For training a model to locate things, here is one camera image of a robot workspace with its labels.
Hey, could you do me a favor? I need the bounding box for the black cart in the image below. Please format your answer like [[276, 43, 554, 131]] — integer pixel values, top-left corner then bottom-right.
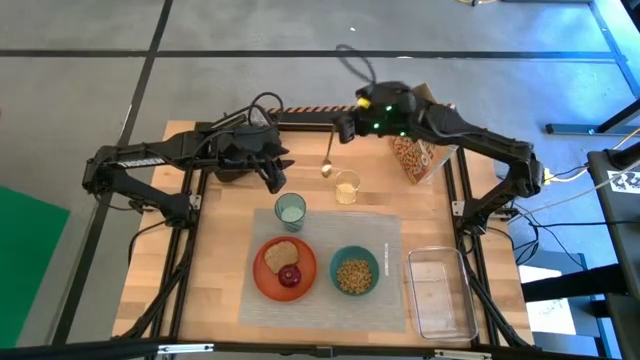
[[587, 147, 640, 360]]

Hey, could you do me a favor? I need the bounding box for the white floor cable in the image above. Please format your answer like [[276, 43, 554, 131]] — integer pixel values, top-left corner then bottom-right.
[[542, 159, 640, 207]]

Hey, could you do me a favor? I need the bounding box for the dark red apple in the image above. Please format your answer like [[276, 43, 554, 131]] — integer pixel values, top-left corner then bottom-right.
[[277, 264, 303, 289]]

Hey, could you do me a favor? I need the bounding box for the silver metal bracket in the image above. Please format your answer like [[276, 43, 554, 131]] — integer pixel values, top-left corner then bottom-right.
[[157, 343, 215, 356], [433, 349, 494, 360]]

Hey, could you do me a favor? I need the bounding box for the white printed sticker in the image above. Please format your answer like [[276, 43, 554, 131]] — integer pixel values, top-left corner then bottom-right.
[[607, 169, 640, 195]]

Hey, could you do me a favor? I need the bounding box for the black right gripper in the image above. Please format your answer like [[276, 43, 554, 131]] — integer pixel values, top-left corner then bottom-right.
[[335, 82, 419, 145]]

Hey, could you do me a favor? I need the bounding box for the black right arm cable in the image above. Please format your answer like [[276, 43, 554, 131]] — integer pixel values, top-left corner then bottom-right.
[[335, 43, 377, 85]]

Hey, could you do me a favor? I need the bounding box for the black aluminium table frame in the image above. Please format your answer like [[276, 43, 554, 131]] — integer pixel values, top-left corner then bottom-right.
[[112, 107, 536, 351]]

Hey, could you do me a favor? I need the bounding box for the green floor mat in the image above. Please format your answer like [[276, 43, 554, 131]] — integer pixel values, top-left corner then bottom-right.
[[0, 185, 71, 349]]

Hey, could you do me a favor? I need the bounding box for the clear rectangular plastic container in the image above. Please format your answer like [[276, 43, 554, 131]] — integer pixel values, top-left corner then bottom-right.
[[407, 246, 480, 342]]

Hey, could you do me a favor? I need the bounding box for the orange Cheerios cereal box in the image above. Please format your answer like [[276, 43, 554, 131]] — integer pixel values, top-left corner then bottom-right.
[[389, 82, 459, 186]]

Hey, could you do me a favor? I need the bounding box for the brown bread slice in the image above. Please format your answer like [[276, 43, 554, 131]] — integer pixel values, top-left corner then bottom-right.
[[263, 240, 301, 275]]

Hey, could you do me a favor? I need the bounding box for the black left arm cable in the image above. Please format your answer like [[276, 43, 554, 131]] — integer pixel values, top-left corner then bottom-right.
[[209, 91, 285, 132]]

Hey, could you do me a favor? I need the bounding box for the grey woven placemat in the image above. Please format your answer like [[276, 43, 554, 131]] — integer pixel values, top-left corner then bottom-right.
[[238, 208, 407, 334]]

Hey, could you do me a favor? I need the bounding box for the orange black hazard strip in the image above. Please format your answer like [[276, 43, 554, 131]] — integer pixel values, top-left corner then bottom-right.
[[264, 104, 359, 114]]

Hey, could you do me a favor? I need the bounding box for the white paper sheet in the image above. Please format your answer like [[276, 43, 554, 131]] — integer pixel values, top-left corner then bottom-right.
[[518, 265, 577, 336]]

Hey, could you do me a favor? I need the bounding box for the black two-slot toaster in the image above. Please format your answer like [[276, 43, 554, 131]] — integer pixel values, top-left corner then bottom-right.
[[197, 105, 282, 184]]

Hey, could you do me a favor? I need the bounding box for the teal green bowl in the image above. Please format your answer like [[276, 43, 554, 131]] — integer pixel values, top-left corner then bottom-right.
[[328, 244, 381, 297]]

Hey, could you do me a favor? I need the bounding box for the dark metal floor stand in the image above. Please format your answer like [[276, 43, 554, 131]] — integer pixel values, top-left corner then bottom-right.
[[544, 97, 640, 137]]

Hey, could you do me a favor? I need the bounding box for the gold metal spoon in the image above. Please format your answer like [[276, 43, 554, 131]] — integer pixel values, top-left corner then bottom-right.
[[320, 124, 337, 179]]

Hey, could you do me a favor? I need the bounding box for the black frame crossbar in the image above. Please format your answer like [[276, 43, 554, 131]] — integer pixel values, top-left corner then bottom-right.
[[0, 337, 640, 360]]

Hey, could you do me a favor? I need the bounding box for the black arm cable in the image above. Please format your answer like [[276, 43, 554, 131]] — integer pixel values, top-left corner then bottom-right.
[[335, 43, 377, 85], [209, 91, 285, 132]]

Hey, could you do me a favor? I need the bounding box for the teal faceted plastic cup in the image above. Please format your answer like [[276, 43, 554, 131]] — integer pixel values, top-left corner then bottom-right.
[[274, 192, 307, 234]]

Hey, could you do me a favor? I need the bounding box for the orange round plate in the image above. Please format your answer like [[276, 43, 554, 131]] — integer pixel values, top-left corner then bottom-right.
[[252, 235, 318, 303]]

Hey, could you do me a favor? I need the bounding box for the cereal pieces heap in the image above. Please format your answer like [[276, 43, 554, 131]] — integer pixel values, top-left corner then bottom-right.
[[336, 258, 373, 295]]

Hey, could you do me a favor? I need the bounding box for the clear drinking glass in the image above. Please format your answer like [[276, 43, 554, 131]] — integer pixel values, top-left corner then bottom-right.
[[333, 169, 362, 206]]

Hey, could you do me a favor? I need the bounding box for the black base power cable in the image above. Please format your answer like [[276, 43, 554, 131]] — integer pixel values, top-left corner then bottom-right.
[[127, 219, 169, 266]]

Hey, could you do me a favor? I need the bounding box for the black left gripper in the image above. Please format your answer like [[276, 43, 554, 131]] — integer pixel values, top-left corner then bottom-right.
[[219, 124, 296, 195]]

